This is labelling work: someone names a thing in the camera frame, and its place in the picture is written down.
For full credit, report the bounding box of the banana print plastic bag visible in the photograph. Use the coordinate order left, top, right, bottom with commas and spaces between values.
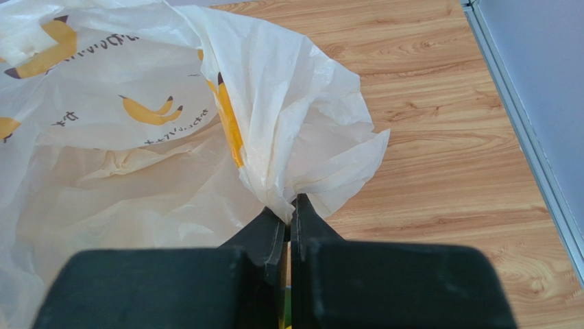
1, 1, 390, 328

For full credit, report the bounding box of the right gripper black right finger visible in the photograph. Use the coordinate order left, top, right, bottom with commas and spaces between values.
291, 194, 517, 328

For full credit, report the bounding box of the aluminium frame rail right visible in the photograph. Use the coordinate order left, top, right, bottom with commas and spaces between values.
461, 1, 583, 278

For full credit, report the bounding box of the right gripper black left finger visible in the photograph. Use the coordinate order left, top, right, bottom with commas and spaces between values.
33, 209, 286, 328

